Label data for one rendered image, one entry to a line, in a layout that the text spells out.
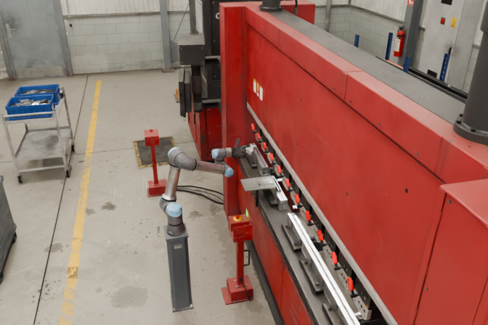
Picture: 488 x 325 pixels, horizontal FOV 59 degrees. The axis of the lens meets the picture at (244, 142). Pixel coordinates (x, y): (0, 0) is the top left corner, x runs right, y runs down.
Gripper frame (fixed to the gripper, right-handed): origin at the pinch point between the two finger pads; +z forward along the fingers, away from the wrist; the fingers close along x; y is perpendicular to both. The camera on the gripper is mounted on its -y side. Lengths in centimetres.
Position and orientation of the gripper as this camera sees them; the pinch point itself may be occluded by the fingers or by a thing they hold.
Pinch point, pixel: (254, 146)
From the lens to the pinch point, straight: 356.9
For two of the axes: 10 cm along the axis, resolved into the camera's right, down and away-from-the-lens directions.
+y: 1.7, 9.1, -3.8
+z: 9.7, -1.0, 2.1
